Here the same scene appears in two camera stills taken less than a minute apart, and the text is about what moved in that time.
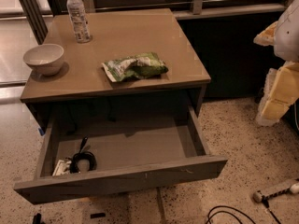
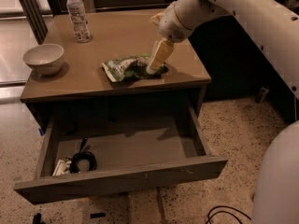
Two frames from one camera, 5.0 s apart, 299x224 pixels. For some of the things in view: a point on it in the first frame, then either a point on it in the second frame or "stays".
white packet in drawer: [63, 166] stays
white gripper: [289, 36] → [172, 25]
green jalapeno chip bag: [143, 65] stays
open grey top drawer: [133, 148] stays
